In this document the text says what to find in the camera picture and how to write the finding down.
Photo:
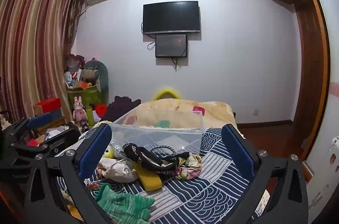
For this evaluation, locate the floral fabric scrunchie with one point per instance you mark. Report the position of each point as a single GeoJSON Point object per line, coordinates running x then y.
{"type": "Point", "coordinates": [189, 167]}

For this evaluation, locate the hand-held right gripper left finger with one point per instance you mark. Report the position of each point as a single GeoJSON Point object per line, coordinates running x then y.
{"type": "Point", "coordinates": [96, 149]}

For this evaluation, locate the green knit gloves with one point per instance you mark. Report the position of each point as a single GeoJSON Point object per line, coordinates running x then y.
{"type": "Point", "coordinates": [124, 204]}

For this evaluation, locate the black wall television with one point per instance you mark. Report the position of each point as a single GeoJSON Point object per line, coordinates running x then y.
{"type": "Point", "coordinates": [170, 17]}

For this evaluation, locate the pile of papers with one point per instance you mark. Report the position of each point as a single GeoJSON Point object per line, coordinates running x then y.
{"type": "Point", "coordinates": [53, 132]}

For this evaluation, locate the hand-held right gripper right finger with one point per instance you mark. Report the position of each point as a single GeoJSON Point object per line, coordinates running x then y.
{"type": "Point", "coordinates": [238, 155]}

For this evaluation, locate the beige fleece blanket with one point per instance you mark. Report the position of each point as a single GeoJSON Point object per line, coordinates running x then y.
{"type": "Point", "coordinates": [180, 106]}

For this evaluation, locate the wooden door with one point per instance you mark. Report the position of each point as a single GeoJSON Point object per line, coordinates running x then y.
{"type": "Point", "coordinates": [307, 75]}

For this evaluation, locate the red box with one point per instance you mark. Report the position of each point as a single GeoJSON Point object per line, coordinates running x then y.
{"type": "Point", "coordinates": [47, 104]}

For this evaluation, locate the green storage box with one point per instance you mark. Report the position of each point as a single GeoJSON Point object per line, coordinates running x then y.
{"type": "Point", "coordinates": [84, 96]}

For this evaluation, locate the silver foil packet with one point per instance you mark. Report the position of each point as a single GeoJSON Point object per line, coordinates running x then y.
{"type": "Point", "coordinates": [143, 157]}

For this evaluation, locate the navy wave-pattern bedsheet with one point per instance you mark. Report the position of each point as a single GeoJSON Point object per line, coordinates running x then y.
{"type": "Point", "coordinates": [206, 187]}

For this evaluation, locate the striped curtain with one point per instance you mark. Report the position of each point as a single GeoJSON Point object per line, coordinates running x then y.
{"type": "Point", "coordinates": [34, 49]}

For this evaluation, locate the small black monitor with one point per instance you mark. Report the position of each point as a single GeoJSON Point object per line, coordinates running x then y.
{"type": "Point", "coordinates": [170, 45]}

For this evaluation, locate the clear plastic storage box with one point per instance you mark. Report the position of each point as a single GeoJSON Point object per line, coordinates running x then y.
{"type": "Point", "coordinates": [159, 139]}

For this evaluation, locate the pink bunny toy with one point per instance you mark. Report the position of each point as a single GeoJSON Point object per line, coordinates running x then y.
{"type": "Point", "coordinates": [79, 111]}

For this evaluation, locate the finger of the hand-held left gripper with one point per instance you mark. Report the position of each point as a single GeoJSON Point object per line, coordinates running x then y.
{"type": "Point", "coordinates": [42, 119]}
{"type": "Point", "coordinates": [72, 133]}

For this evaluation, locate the green plush cushion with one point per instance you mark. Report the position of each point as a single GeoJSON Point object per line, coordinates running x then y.
{"type": "Point", "coordinates": [104, 75]}

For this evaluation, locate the dark purple garment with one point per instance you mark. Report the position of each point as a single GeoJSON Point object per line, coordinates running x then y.
{"type": "Point", "coordinates": [119, 107]}

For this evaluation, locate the red cloth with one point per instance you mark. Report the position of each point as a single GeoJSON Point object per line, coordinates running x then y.
{"type": "Point", "coordinates": [100, 110]}

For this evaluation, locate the yellow plush toy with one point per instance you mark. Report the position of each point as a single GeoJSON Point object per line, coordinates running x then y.
{"type": "Point", "coordinates": [110, 152]}

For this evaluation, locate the white handheld fan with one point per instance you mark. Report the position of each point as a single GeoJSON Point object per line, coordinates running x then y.
{"type": "Point", "coordinates": [68, 76]}

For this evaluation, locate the wooden wardrobe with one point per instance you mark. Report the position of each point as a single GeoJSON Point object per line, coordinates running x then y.
{"type": "Point", "coordinates": [325, 27]}

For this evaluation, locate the yellow neck pillow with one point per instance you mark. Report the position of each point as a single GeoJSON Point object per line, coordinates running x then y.
{"type": "Point", "coordinates": [166, 91]}

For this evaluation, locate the yellow sponge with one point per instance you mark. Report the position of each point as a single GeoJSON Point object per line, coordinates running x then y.
{"type": "Point", "coordinates": [149, 179]}

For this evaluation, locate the green bottle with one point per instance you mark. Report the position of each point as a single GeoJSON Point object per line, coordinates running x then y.
{"type": "Point", "coordinates": [90, 115]}

